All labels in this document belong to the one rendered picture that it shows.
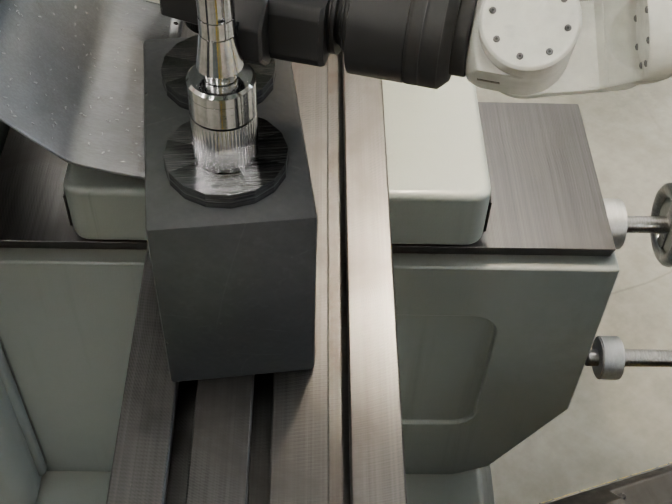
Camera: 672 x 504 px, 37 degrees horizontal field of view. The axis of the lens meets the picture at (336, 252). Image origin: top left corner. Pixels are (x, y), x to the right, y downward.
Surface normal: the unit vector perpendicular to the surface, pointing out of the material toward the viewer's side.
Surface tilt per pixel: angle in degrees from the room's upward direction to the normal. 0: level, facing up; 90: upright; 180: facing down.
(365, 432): 0
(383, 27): 63
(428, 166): 0
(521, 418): 90
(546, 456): 0
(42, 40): 45
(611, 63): 67
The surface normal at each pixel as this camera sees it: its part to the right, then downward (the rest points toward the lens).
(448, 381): 0.00, 0.75
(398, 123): 0.03, -0.66
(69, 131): 0.70, -0.48
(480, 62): -0.15, -0.01
